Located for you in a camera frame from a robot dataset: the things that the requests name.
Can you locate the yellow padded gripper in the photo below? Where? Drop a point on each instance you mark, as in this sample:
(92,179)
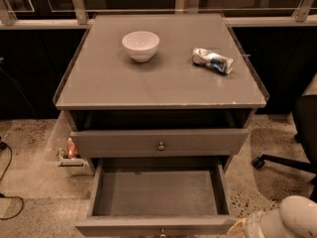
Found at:
(255,222)

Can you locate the grey drawer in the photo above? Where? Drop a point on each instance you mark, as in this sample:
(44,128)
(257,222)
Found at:
(158,197)
(158,143)

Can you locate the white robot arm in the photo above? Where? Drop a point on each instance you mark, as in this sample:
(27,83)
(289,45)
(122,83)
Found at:
(296,217)

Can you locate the grey top drawer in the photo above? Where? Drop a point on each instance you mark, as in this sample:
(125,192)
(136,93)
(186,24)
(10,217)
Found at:
(158,143)

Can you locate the grey drawer cabinet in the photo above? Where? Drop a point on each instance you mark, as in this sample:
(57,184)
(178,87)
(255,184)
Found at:
(107,90)

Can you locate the black office chair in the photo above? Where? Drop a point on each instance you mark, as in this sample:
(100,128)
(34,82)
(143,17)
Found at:
(286,164)

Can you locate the crumpled foil snack bag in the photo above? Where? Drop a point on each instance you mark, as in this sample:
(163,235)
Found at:
(210,59)

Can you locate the orange packet in bin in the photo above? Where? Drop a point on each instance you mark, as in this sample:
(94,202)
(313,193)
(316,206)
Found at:
(71,150)

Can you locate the clear plastic side bin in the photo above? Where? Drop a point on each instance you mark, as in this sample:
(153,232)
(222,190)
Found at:
(61,151)

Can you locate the white ceramic bowl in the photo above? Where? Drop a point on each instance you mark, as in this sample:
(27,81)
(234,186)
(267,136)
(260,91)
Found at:
(141,46)

